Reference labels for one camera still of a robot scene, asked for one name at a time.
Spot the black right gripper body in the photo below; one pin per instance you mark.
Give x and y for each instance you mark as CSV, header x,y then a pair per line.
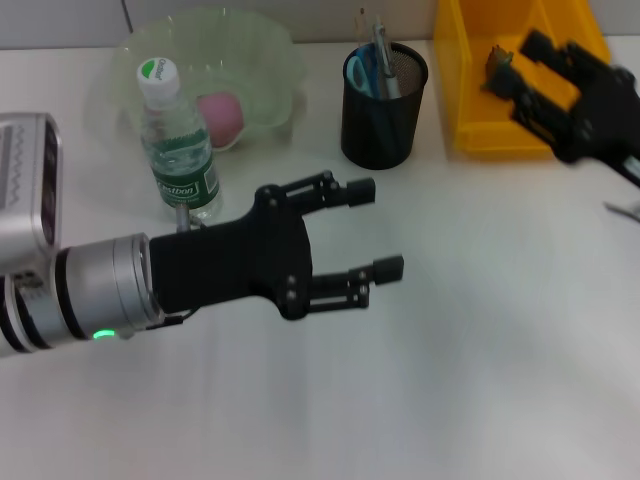
x,y
600,115

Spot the green plastic wrapper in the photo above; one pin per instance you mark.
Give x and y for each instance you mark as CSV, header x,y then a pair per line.
x,y
497,65

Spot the green translucent fruit bowl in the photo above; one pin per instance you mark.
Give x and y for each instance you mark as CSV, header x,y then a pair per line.
x,y
260,65

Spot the black mesh pen cup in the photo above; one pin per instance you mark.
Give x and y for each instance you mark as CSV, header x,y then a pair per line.
x,y
415,115

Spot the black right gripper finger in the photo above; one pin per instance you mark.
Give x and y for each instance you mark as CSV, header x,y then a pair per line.
x,y
530,105
540,47

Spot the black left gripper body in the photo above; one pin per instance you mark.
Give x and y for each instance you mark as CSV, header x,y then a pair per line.
x,y
230,265

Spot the transparent ruler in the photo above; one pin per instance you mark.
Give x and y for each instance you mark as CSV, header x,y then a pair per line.
x,y
362,27

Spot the yellow plastic bin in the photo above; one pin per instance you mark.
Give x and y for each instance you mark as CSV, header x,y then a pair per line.
x,y
465,125

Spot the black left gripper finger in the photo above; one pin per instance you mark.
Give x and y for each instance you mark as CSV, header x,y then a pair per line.
x,y
387,267
360,192

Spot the clear water bottle green label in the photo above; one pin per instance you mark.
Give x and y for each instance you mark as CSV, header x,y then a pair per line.
x,y
175,140

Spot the blue scissors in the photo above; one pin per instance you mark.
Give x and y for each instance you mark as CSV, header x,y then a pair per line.
x,y
360,72

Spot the clear grey pen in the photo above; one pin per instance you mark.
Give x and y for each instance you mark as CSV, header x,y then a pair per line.
x,y
387,65

